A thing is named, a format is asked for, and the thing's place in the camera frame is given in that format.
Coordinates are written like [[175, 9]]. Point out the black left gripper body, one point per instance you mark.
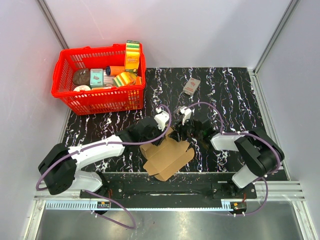
[[158, 132]]

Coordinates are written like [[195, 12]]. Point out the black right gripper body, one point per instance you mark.
[[187, 130]]

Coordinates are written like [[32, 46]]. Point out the brown cardboard box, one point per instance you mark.
[[166, 159]]

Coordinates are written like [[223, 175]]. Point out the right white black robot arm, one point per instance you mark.
[[260, 153]]

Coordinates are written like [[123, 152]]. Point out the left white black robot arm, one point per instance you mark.
[[62, 168]]

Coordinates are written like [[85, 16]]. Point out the grey card box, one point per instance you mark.
[[191, 86]]

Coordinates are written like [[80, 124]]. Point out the pink white flat box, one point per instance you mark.
[[107, 80]]

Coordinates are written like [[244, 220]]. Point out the teal small box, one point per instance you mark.
[[96, 78]]

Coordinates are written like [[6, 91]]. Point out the orange snack packet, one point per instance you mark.
[[138, 81]]

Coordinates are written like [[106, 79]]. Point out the lying yellow green sponge pack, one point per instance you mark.
[[124, 79]]

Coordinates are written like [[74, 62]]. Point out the orange cylinder can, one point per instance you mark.
[[112, 70]]

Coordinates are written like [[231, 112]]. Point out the white round tape roll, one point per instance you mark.
[[82, 88]]

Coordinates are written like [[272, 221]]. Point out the tall yellow green sponge pack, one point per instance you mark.
[[132, 56]]

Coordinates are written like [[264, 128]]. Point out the brown round bread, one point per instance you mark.
[[81, 77]]

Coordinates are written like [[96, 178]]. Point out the red plastic shopping basket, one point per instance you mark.
[[115, 99]]

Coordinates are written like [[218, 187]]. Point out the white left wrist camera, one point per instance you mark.
[[162, 117]]

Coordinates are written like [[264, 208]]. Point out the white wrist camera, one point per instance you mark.
[[185, 112], [162, 117]]

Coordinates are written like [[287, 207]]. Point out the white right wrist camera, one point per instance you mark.
[[185, 112]]

